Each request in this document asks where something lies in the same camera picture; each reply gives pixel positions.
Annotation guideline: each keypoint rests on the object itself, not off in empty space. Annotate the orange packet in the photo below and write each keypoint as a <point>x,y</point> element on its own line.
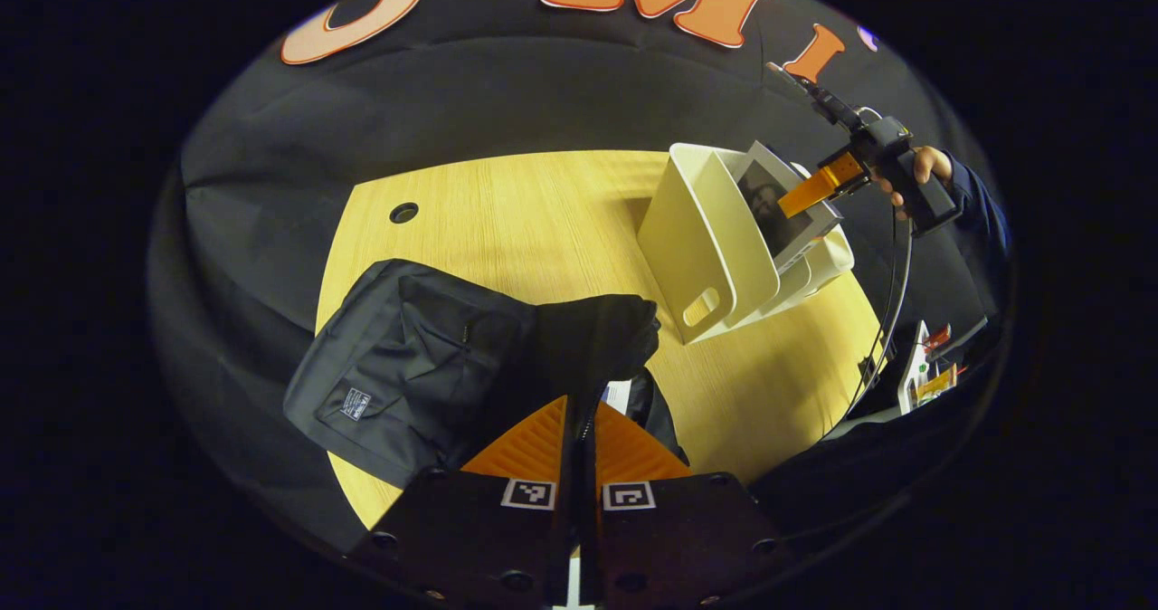
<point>936,382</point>

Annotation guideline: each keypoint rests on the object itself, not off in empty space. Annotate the black table grommet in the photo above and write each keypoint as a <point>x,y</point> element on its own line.
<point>403,213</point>

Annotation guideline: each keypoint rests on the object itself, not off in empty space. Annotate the black table bracket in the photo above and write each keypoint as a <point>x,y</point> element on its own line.
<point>870,372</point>

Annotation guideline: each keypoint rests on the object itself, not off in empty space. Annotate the white spine book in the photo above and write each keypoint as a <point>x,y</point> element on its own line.
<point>778,221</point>

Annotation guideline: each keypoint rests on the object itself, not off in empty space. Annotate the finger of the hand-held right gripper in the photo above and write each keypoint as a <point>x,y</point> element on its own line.
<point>819,185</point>

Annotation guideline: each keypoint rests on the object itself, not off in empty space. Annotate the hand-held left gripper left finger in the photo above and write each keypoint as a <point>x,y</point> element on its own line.
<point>452,528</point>

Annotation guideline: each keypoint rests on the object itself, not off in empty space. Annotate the small red object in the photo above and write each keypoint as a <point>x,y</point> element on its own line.
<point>936,335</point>

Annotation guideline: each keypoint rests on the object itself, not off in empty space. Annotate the black schoolbag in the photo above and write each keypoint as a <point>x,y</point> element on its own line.
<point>407,357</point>

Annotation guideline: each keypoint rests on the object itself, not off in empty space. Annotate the white plastic bookshelf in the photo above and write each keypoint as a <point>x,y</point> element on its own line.
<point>697,230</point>

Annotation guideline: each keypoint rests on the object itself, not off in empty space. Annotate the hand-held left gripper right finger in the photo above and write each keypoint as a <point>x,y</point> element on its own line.
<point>688,528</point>

